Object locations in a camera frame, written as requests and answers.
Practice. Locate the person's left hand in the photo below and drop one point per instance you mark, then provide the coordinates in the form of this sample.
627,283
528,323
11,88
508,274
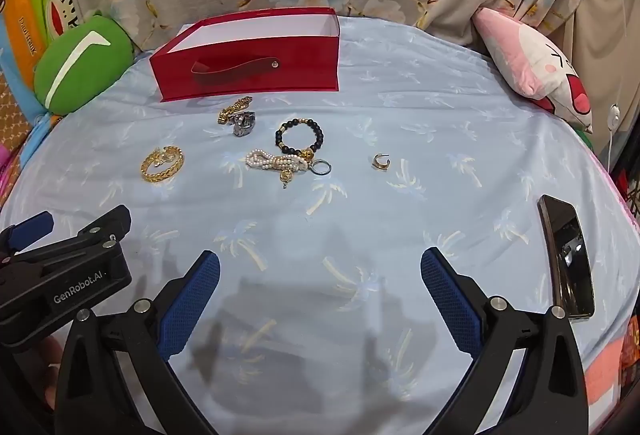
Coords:
47,365

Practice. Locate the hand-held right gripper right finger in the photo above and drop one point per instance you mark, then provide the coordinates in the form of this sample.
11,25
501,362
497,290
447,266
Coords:
447,300

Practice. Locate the colourful cartoon cloth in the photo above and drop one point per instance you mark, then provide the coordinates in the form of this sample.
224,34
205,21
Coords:
25,25

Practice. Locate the pink and white plush pillow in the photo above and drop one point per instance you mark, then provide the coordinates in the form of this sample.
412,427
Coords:
505,50

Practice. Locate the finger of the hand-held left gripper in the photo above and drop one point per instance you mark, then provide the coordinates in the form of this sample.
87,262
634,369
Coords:
102,225
30,229

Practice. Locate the pink orange cloth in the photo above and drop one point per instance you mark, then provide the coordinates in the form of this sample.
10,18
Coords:
605,365

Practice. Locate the gold hoop earring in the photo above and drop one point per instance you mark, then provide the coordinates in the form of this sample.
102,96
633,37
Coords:
376,161

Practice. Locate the black smartphone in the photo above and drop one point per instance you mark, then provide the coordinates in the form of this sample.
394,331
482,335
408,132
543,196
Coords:
565,235

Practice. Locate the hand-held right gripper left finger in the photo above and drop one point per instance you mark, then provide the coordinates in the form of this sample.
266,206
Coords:
192,305

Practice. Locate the green cushion with white stripe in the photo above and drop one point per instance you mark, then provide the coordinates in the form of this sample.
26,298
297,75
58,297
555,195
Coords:
100,65

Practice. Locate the red gift box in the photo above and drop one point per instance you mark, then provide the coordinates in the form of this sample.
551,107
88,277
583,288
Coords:
300,65

